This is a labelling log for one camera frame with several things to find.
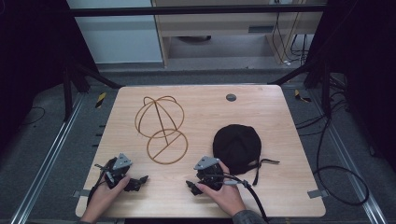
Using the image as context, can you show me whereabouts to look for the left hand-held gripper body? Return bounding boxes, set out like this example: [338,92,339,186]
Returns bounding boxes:
[94,152,134,189]

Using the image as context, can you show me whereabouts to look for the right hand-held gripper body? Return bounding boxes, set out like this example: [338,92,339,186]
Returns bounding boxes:
[193,155,226,191]

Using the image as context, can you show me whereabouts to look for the person's right hand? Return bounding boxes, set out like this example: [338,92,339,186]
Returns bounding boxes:
[195,160,247,217]

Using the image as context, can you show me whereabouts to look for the person's left hand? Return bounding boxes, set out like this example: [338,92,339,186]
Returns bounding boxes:
[81,175,132,223]

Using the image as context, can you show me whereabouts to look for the yellow black tape strip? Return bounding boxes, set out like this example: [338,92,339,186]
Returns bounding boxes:
[293,89,312,104]
[94,91,107,109]

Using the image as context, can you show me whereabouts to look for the black metal stand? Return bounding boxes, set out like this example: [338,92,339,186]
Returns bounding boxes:
[268,57,333,119]
[60,57,125,123]

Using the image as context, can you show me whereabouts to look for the white cabinet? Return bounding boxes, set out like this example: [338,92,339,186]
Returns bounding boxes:
[66,0,164,65]

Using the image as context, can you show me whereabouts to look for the black curtain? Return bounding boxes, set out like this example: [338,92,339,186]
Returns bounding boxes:
[0,0,99,153]
[306,0,396,174]

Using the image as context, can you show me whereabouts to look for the light wooden desk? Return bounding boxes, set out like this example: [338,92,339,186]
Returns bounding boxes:
[151,0,326,68]

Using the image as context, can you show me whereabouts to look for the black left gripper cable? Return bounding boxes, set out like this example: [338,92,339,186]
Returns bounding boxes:
[86,163,110,207]

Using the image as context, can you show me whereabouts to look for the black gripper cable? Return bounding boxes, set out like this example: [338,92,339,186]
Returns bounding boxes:
[86,163,110,207]
[214,174,270,224]

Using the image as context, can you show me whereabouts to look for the black cap with straps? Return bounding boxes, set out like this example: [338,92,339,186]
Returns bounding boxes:
[212,123,280,187]

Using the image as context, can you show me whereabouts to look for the grey table bracket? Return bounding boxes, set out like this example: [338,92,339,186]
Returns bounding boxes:
[306,189,330,200]
[72,189,92,199]

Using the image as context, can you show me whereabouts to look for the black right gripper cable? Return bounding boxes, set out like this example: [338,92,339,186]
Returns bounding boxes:
[214,174,270,224]

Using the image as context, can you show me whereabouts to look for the brown wire hat stand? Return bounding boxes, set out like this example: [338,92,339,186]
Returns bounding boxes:
[134,95,190,165]

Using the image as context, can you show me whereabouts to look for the metal floor rail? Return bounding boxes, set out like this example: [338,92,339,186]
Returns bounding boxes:
[307,89,389,224]
[9,92,86,224]

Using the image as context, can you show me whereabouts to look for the thin black floor cable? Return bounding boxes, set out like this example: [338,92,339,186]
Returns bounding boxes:
[21,105,47,127]

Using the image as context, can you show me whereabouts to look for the thick black floor cable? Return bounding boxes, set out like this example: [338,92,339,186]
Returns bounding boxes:
[294,90,371,207]

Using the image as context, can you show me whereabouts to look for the black cables under desk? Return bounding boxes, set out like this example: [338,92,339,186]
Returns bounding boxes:
[271,11,310,67]

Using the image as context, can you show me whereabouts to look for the black horizontal frame bar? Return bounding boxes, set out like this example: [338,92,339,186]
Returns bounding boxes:
[66,4,329,18]

